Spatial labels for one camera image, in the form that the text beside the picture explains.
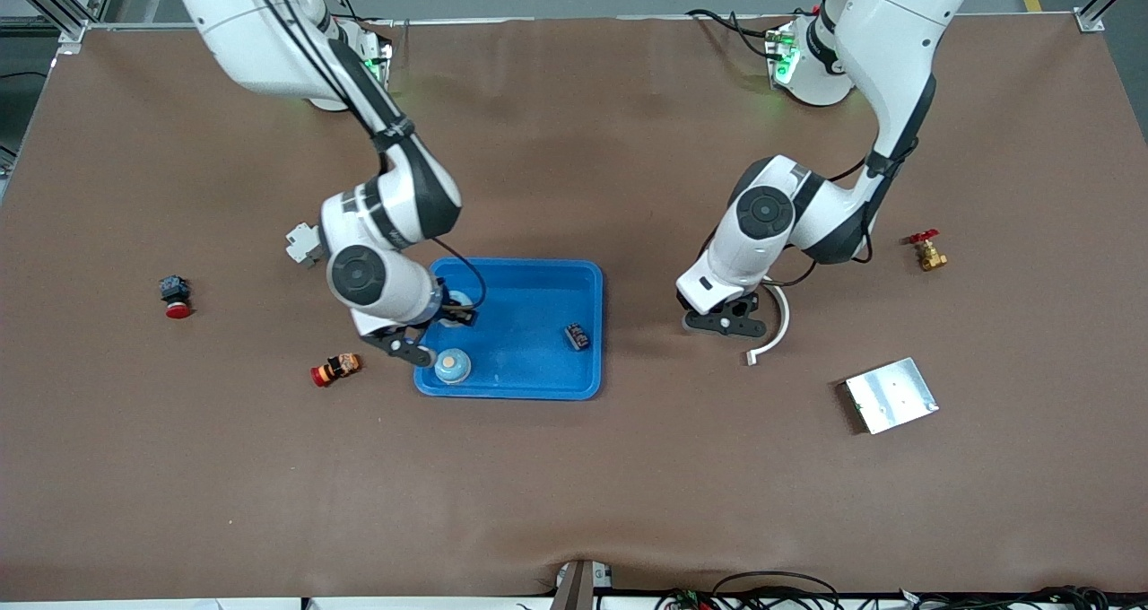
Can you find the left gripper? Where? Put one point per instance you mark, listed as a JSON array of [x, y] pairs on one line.
[[739, 309]]

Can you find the red mushroom push button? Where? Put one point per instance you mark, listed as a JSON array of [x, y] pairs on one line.
[[175, 289]]

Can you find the light blue service bell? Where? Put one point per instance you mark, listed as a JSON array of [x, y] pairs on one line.
[[453, 366], [459, 299]]

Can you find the red yellow emergency stop button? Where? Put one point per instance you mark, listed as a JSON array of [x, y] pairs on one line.
[[336, 370]]

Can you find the grey metal mounting post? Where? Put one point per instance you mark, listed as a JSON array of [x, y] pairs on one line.
[[574, 588]]

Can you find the white circuit breaker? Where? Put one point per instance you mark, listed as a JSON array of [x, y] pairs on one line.
[[303, 244]]

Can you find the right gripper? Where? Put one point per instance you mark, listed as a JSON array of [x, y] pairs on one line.
[[455, 309]]

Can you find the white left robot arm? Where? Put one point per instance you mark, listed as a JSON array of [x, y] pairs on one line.
[[897, 36]]

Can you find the square metal plate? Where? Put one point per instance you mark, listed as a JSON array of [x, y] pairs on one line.
[[888, 396]]

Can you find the dark brown cylindrical capacitor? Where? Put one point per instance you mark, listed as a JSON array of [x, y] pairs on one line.
[[577, 336]]

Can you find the white curved plastic bracket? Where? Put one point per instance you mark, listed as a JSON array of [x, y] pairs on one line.
[[786, 318]]

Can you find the blue plastic tray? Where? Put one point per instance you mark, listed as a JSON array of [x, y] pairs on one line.
[[529, 359]]

